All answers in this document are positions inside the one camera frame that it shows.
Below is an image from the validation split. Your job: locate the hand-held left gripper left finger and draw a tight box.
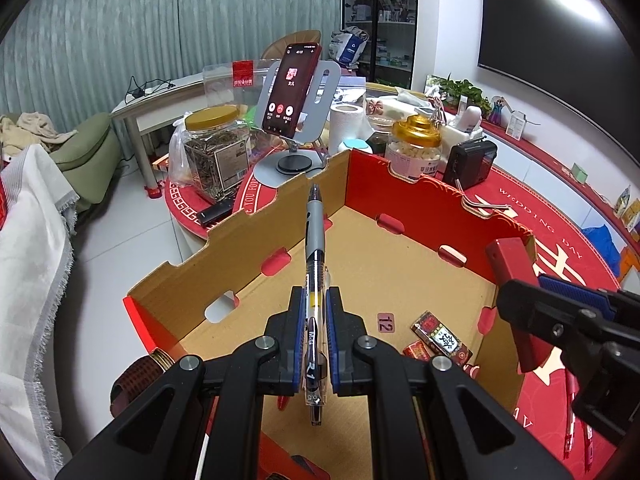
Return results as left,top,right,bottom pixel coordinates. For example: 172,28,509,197
55,285,308,480

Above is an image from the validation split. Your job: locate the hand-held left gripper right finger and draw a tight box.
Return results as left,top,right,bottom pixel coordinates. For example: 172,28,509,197
325,285,574,480

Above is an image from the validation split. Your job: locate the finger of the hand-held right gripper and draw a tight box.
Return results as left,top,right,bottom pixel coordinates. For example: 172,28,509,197
537,274,640,318
496,280,617,350

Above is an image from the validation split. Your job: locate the clear gel pen black clip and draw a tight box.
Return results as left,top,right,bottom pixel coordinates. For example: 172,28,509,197
582,420,602,476

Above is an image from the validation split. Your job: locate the red patterned long box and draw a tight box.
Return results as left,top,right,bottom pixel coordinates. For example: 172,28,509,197
402,339,481,381

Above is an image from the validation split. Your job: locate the red gold cardboard box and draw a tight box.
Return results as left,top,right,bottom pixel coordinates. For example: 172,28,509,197
122,149,539,480

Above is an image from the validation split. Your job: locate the grey grip clear gel pen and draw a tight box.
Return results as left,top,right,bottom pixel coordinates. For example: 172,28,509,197
301,183,334,427

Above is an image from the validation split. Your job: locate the red patterned small pack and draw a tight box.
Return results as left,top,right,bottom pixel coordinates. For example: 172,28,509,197
411,310,474,366

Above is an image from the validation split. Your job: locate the red round printed tablecloth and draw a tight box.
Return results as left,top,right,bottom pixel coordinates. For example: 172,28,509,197
164,157,640,480

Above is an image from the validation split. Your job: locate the white low cabinet red top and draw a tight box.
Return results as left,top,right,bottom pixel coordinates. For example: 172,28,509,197
480,120,640,261

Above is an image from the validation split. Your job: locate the black remote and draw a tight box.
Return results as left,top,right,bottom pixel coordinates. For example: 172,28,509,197
196,198,235,225

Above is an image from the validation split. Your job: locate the black radio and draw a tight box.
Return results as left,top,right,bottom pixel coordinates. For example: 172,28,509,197
442,139,499,190

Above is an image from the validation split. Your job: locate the brown woven cylinder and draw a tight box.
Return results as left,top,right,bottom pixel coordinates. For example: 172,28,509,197
111,352,174,419

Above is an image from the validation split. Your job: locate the grey phone stand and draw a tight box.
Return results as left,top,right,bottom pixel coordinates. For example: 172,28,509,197
248,60,342,189

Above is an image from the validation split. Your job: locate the white small box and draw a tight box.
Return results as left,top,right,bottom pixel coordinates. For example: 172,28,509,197
505,110,531,139

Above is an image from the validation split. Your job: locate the white tissue box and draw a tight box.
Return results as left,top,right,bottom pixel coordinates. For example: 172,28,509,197
440,122,485,149

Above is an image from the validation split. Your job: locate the large seed jar gold lid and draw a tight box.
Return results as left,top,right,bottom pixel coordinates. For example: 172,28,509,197
181,106,251,204

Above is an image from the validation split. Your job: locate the small glass jar gold lid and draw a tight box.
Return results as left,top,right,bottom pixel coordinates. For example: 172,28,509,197
385,114,445,181

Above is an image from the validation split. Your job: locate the colourful figurine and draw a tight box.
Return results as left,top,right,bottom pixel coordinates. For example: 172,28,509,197
489,96,511,126

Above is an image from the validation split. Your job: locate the white lotion bottle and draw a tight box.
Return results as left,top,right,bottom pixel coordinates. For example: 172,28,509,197
457,105,483,134

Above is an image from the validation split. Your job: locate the toilet paper roll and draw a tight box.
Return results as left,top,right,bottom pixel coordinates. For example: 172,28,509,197
328,104,366,154

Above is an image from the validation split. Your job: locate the glass bowl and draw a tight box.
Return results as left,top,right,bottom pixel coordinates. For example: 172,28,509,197
365,112,401,136

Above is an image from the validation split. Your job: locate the green potted plant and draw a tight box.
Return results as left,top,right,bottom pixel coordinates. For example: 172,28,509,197
425,74,494,111

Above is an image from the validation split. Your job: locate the smartphone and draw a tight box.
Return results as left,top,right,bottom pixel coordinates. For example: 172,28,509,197
261,42,321,137

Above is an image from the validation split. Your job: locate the clear bag red label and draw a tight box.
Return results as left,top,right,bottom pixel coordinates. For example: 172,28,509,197
202,59,281,111

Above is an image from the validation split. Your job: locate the white side table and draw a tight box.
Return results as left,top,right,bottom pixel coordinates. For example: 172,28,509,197
111,75,211,192

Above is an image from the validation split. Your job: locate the white fringed cloth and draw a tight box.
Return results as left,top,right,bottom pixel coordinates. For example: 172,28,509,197
0,144,81,467

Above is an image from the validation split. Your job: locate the black television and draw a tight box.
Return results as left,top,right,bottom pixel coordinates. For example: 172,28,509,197
477,0,640,112

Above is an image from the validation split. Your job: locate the green sofa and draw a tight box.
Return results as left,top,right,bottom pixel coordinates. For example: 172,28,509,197
50,112,121,211

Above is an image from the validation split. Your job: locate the tan chair back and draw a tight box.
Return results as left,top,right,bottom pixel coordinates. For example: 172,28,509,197
261,30,324,61

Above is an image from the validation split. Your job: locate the blue white bag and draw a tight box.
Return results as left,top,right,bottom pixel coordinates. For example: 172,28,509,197
329,26,371,66

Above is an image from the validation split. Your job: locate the glass display cabinet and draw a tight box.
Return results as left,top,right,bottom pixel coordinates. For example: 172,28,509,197
341,0,419,91

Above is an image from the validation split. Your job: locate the beige cloth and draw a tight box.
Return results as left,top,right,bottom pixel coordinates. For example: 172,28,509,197
0,112,79,154

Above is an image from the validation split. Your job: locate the grey curtain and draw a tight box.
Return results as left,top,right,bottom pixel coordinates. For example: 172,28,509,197
0,0,346,132

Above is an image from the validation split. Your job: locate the black charger cable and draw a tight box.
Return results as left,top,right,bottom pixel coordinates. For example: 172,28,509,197
125,76,174,101

